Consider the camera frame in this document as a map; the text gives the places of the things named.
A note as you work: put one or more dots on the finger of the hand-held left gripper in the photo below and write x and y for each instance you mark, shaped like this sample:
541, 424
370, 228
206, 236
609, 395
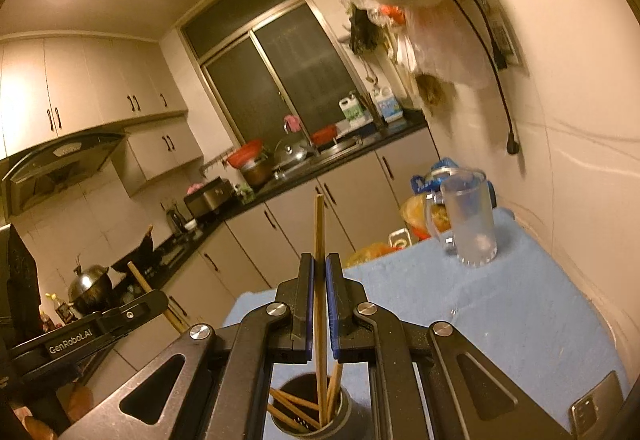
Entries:
140, 310

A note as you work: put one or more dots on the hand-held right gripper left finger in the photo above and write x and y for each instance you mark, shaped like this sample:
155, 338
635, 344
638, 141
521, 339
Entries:
310, 320

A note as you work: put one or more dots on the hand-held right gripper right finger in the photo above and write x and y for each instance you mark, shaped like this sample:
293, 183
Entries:
332, 325

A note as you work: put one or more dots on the single wooden chopstick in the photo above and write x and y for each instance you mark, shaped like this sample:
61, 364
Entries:
142, 282
319, 230

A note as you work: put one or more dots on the bunch of wooden chopsticks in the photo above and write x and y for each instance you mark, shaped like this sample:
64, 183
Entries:
334, 385

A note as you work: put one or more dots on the dark grey perforated chopstick holder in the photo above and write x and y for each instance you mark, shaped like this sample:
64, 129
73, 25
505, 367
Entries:
357, 422

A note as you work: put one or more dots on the person's left hand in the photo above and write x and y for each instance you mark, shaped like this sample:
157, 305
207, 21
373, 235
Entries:
80, 402

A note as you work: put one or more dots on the cooking oil bottle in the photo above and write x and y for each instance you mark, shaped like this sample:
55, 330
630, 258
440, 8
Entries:
59, 310

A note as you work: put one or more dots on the black frying pan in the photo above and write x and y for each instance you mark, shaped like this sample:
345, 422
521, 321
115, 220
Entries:
137, 260

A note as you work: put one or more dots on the dark wok with lid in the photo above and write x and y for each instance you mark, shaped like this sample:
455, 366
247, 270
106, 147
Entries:
90, 290

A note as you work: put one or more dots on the gas stove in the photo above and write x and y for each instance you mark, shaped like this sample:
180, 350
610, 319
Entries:
175, 250

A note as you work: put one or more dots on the yellow plastic bag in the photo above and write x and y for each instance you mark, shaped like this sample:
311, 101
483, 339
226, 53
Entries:
372, 254

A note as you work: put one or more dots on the beige lower kitchen cabinets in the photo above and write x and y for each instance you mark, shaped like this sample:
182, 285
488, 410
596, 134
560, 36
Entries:
300, 230

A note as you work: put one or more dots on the beige kitchen cabinets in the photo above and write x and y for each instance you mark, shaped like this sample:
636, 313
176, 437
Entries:
300, 230
75, 84

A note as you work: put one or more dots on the steel kettle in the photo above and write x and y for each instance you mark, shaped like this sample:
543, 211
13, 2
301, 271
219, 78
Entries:
176, 220

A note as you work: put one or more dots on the small white dish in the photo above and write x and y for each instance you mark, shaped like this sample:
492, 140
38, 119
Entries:
190, 225

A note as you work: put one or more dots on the clear plastic container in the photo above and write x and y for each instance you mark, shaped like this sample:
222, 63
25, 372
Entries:
400, 239

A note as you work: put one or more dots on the pink folded rag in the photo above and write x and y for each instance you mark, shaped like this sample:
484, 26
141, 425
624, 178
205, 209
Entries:
196, 188

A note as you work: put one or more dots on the orange food bag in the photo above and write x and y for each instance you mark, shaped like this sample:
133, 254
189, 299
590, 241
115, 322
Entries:
415, 215

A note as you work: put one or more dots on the brown cooking pot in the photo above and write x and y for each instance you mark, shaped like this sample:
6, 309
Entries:
257, 174

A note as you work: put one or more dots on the glass pot lid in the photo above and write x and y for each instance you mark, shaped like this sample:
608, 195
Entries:
291, 155

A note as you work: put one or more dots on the blue tablecloth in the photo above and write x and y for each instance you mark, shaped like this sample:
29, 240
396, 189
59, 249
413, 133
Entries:
500, 310

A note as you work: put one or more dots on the blue plastic bag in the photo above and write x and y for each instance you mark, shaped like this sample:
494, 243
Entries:
425, 182

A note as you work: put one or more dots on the range hood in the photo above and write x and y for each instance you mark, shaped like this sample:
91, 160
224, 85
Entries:
55, 159

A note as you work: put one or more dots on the clear glass mug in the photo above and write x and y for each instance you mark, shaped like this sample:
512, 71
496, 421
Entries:
470, 220

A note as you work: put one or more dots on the steel sink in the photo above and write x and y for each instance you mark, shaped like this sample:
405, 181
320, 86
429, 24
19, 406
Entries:
340, 147

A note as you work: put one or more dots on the red plastic basin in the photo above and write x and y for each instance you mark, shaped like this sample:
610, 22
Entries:
245, 153

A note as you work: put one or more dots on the red bowl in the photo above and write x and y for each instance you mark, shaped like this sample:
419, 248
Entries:
323, 134

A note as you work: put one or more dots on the pink hanging cloth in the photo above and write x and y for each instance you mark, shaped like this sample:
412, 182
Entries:
291, 123

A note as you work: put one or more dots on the black kitchen countertop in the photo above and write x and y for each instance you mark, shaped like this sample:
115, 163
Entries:
395, 132

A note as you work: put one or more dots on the white jug green label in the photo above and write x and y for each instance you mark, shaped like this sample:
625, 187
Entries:
355, 112

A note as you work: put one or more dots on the white jug blue label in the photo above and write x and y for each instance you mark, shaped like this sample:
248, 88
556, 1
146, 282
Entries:
390, 107

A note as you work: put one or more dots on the beige upper kitchen cabinets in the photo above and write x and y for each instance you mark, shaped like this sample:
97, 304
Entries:
75, 84

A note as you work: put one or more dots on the dark kitchen window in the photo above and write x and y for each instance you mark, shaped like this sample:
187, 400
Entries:
280, 69

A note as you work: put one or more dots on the grey smartphone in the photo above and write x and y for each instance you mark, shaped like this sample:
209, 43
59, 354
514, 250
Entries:
600, 410

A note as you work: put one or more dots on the white hanging plastic bag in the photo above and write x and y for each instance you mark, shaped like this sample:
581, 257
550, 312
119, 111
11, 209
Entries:
445, 49

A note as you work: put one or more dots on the small beige wall cabinet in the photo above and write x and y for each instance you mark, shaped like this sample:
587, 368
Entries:
160, 149

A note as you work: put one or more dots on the metal wall rail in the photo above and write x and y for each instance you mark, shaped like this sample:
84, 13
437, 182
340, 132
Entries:
215, 163

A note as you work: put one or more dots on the wall power strip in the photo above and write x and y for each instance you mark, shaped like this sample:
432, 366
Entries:
502, 37

